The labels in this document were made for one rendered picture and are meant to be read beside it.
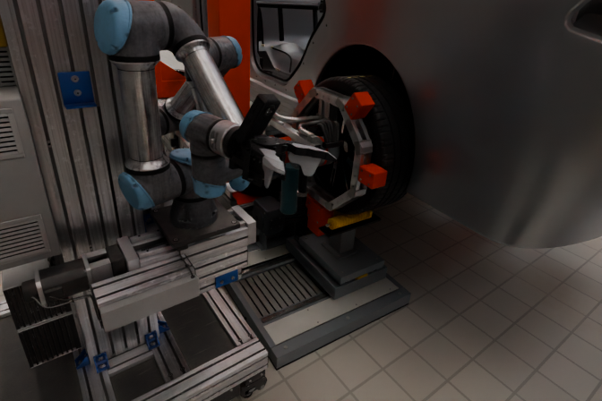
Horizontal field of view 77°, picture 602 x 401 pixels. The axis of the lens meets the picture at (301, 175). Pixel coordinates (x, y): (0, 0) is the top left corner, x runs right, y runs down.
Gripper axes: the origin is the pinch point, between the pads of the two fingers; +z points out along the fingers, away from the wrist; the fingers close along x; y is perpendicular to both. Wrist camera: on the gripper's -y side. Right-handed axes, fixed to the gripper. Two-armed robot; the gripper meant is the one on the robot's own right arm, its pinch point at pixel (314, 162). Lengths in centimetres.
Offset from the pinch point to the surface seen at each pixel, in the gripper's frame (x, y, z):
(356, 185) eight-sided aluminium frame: -83, 34, -33
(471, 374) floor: -111, 109, 29
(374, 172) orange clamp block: -80, 25, -25
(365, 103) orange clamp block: -82, 0, -36
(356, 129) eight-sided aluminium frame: -82, 11, -38
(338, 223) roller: -93, 59, -44
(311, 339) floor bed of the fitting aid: -70, 107, -32
